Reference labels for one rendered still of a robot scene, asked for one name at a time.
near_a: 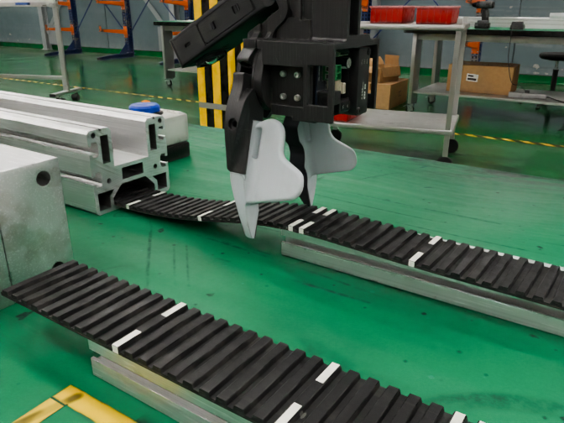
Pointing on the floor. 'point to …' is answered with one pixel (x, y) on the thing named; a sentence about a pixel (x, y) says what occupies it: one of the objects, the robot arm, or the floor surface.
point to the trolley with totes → (390, 122)
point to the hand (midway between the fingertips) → (274, 207)
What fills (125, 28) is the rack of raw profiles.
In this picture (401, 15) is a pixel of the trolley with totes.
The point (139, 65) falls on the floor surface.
